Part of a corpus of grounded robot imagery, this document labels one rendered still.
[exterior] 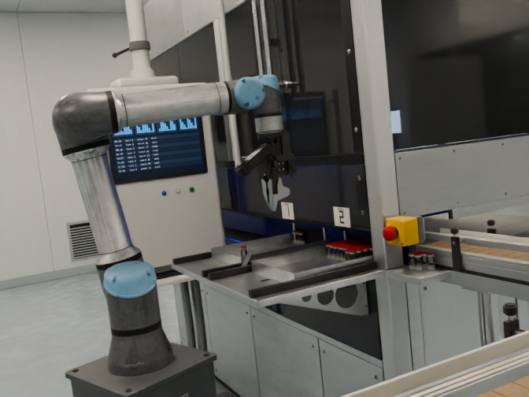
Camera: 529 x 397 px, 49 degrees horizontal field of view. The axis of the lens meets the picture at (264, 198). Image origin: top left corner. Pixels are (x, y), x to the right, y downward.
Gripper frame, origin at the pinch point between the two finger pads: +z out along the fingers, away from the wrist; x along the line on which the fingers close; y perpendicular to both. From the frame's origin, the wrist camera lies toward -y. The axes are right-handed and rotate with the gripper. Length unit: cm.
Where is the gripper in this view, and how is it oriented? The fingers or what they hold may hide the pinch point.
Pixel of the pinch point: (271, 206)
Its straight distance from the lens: 158.6
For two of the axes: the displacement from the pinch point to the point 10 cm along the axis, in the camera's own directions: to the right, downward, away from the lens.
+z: 1.1, 9.9, 1.0
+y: 8.9, -1.4, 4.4
